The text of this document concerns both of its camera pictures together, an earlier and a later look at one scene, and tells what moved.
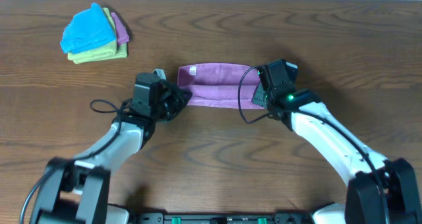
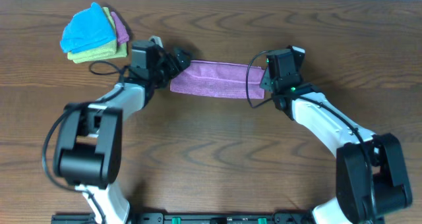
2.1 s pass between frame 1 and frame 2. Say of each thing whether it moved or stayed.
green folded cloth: stayed
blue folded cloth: stayed
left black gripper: moved
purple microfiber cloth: moved
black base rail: stayed
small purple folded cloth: stayed
